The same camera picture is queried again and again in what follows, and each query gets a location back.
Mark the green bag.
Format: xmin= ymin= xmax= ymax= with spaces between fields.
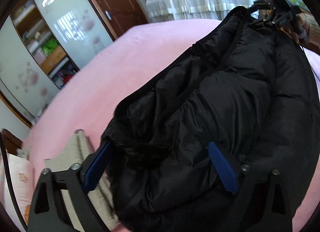
xmin=42 ymin=38 xmax=60 ymax=56

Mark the bed with pink blanket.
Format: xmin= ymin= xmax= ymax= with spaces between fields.
xmin=15 ymin=19 xmax=320 ymax=232

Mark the thin black cable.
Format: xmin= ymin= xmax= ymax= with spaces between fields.
xmin=0 ymin=132 xmax=25 ymax=231

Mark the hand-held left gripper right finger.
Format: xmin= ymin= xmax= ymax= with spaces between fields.
xmin=208 ymin=142 xmax=293 ymax=232

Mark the beige folded sweater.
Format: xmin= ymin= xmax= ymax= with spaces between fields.
xmin=45 ymin=129 xmax=120 ymax=230

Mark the person's right hand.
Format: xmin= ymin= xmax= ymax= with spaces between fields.
xmin=284 ymin=13 xmax=315 ymax=46

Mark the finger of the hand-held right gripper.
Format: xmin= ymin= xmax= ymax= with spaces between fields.
xmin=246 ymin=1 xmax=272 ymax=14
xmin=250 ymin=17 xmax=278 ymax=28

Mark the wooden wardrobe drawer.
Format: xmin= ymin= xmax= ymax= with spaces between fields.
xmin=40 ymin=47 xmax=67 ymax=70

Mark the black puffer jacket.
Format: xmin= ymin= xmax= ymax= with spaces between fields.
xmin=101 ymin=5 xmax=320 ymax=232

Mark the grey small cloth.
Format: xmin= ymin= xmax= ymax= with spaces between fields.
xmin=16 ymin=147 xmax=30 ymax=160

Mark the sliding door wardrobe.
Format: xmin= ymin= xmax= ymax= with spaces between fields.
xmin=0 ymin=0 xmax=118 ymax=128

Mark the wooden headboard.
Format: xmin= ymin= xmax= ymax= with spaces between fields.
xmin=1 ymin=129 xmax=23 ymax=152

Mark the white pink pillow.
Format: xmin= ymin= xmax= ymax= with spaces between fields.
xmin=0 ymin=153 xmax=34 ymax=225

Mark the brown wooden door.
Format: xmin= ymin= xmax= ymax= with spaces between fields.
xmin=82 ymin=0 xmax=149 ymax=41

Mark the pink storage box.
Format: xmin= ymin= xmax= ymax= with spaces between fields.
xmin=32 ymin=47 xmax=47 ymax=64

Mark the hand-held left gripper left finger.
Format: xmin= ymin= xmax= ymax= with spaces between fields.
xmin=26 ymin=142 xmax=114 ymax=232

